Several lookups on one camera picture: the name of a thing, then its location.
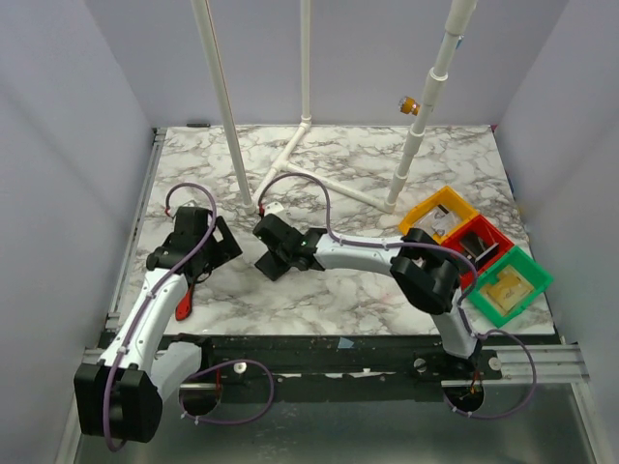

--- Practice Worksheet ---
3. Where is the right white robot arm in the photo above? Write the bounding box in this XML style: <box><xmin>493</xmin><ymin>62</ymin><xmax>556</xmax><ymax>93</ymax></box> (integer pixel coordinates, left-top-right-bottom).
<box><xmin>253</xmin><ymin>214</ymin><xmax>481</xmax><ymax>379</ymax></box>

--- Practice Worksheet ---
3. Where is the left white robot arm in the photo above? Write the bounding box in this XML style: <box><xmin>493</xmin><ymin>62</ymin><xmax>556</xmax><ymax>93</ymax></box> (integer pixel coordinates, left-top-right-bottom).
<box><xmin>74</xmin><ymin>207</ymin><xmax>242</xmax><ymax>443</ymax></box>

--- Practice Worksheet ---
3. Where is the yellow plastic bin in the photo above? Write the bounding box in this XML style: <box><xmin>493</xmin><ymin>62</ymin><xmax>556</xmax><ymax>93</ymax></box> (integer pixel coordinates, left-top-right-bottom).
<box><xmin>398</xmin><ymin>186</ymin><xmax>479</xmax><ymax>244</ymax></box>

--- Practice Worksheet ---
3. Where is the orange knob on pipe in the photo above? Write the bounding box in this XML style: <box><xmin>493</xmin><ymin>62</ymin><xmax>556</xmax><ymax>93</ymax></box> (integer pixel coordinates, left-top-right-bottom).
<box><xmin>398</xmin><ymin>96</ymin><xmax>421</xmax><ymax>116</ymax></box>

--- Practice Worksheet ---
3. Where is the red plastic bin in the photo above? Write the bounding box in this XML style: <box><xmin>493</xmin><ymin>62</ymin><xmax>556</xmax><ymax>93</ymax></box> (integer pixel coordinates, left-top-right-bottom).
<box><xmin>442</xmin><ymin>215</ymin><xmax>515</xmax><ymax>276</ymax></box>

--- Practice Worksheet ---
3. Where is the green plastic bin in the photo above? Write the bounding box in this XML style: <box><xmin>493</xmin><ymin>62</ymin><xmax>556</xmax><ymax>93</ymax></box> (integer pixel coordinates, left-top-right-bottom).
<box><xmin>467</xmin><ymin>246</ymin><xmax>553</xmax><ymax>328</ymax></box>

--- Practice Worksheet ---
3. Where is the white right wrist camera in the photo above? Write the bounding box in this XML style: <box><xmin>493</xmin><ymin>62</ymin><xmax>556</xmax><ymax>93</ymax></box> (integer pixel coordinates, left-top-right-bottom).
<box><xmin>262</xmin><ymin>201</ymin><xmax>287</xmax><ymax>219</ymax></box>

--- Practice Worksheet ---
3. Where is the red black handled tool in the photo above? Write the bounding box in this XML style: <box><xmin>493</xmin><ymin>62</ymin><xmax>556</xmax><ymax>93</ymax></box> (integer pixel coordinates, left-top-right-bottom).
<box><xmin>175</xmin><ymin>285</ymin><xmax>194</xmax><ymax>321</ymax></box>

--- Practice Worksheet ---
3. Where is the left aluminium side rail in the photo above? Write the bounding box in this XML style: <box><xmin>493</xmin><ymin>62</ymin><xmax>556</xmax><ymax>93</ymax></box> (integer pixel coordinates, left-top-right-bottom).
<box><xmin>103</xmin><ymin>128</ymin><xmax>167</xmax><ymax>332</ymax></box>

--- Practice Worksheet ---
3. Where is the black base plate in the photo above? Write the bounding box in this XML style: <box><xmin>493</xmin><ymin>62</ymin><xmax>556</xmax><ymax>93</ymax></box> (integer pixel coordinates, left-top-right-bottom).
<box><xmin>149</xmin><ymin>333</ymin><xmax>577</xmax><ymax>410</ymax></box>

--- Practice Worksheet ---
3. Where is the white PVC pipe frame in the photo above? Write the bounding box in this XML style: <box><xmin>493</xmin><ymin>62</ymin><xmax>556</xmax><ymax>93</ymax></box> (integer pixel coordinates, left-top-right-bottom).
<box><xmin>192</xmin><ymin>0</ymin><xmax>477</xmax><ymax>214</ymax></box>

